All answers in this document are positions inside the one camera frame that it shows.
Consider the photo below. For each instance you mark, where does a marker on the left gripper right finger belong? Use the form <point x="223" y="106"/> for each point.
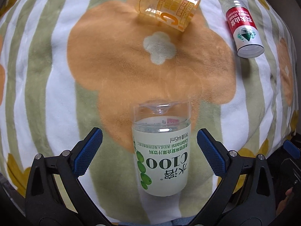
<point x="245" y="195"/>

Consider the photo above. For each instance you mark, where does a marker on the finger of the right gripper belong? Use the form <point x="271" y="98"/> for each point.
<point x="284" y="165"/>

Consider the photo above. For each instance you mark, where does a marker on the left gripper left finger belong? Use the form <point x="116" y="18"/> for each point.
<point x="54" y="195"/>

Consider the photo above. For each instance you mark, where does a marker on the green label C100 plastic cup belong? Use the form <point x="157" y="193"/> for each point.
<point x="161" y="138"/>

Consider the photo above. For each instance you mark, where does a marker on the red label plastic cup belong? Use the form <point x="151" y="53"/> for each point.
<point x="243" y="29"/>

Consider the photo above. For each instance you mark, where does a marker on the orange transparent plastic cup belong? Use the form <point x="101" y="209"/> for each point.
<point x="174" y="13"/>

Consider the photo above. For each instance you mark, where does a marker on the person's right hand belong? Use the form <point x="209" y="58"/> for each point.
<point x="284" y="203"/>

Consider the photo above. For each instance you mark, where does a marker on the striped floral fleece blanket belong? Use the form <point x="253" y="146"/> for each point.
<point x="70" y="65"/>

